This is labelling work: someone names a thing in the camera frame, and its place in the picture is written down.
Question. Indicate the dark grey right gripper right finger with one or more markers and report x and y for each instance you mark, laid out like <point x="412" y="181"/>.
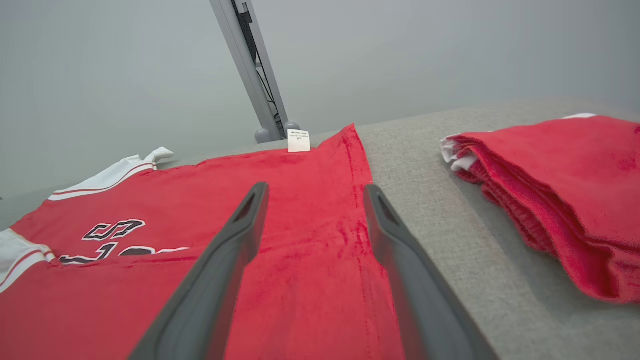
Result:
<point x="420" y="295"/>

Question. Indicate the grey metal partition post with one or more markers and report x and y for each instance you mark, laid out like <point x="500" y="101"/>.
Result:
<point x="250" y="65"/>

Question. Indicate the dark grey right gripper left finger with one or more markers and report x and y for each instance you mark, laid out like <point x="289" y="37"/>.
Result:
<point x="210" y="290"/>

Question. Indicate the red shorts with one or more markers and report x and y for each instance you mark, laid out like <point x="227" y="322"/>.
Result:
<point x="565" y="195"/>

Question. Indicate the red white basketball jersey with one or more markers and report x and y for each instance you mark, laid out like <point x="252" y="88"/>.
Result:
<point x="310" y="240"/>

